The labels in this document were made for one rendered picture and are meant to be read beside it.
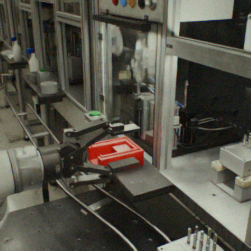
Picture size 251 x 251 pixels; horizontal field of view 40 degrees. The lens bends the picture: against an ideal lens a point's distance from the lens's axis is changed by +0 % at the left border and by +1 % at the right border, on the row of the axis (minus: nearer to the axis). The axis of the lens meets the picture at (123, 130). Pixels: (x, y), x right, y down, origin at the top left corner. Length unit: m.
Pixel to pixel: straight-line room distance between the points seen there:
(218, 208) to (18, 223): 0.71
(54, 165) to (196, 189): 0.50
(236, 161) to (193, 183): 0.16
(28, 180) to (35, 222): 0.64
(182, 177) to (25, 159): 0.57
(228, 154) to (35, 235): 0.69
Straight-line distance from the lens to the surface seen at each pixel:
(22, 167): 0.69
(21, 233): 1.29
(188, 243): 0.84
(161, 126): 1.07
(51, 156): 0.71
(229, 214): 0.98
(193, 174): 1.14
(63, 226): 1.29
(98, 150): 1.19
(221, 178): 1.10
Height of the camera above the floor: 1.47
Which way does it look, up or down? 23 degrees down
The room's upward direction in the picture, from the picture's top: straight up
